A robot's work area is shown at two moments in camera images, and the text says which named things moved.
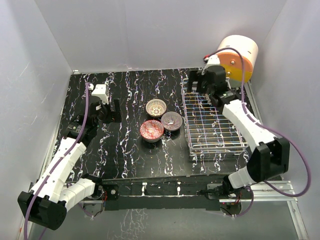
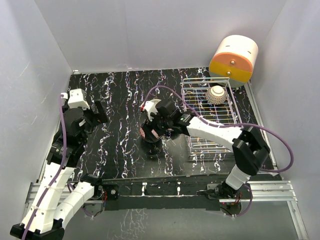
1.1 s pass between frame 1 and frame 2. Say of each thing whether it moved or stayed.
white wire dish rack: stayed
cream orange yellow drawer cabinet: stayed
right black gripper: moved
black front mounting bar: stayed
